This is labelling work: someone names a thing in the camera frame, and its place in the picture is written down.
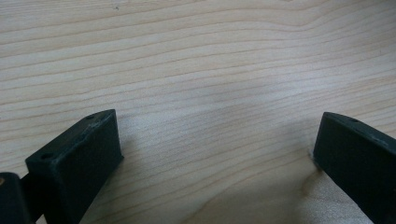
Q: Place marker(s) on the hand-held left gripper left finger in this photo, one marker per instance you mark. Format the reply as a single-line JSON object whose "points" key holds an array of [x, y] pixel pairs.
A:
{"points": [[77, 165]]}

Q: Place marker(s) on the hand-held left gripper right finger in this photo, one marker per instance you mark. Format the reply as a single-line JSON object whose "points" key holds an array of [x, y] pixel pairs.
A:
{"points": [[358, 158]]}

